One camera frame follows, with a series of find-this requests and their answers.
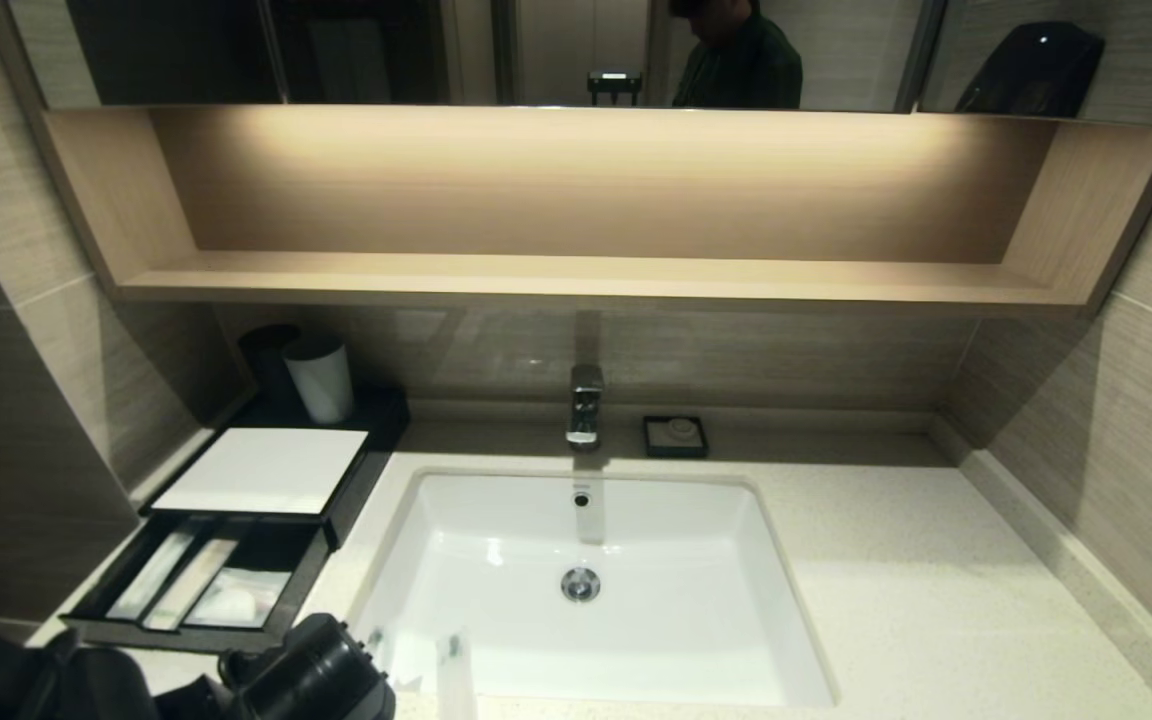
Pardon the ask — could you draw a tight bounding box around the black soap dish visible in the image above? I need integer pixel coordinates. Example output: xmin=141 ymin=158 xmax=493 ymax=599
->
xmin=642 ymin=415 xmax=709 ymax=460

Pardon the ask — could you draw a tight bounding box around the black cup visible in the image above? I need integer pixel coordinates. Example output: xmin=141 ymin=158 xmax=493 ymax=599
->
xmin=239 ymin=322 xmax=303 ymax=409

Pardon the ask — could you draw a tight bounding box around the wall mirror cabinet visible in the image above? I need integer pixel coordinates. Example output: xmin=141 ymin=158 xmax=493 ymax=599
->
xmin=6 ymin=0 xmax=1152 ymax=127

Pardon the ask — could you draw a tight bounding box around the white cup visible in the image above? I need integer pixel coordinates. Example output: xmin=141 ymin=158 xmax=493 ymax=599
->
xmin=283 ymin=334 xmax=356 ymax=424

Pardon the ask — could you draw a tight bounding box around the light wooden wall shelf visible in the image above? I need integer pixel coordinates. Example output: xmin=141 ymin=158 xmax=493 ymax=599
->
xmin=41 ymin=103 xmax=1152 ymax=319

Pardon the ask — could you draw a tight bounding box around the black wall hair dryer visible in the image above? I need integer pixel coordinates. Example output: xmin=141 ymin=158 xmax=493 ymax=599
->
xmin=954 ymin=22 xmax=1106 ymax=117

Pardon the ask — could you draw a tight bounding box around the black pull-out drawer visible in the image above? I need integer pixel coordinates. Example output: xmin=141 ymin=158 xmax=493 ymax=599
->
xmin=61 ymin=512 xmax=334 ymax=656

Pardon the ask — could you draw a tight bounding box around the black amenity drawer box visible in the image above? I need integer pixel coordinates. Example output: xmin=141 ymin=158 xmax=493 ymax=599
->
xmin=141 ymin=385 xmax=411 ymax=551

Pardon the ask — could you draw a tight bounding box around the white sink basin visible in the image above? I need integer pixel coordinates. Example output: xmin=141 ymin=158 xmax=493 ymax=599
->
xmin=322 ymin=468 xmax=839 ymax=709

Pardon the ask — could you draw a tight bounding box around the chrome faucet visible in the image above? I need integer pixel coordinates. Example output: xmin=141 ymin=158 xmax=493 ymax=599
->
xmin=565 ymin=364 xmax=605 ymax=451

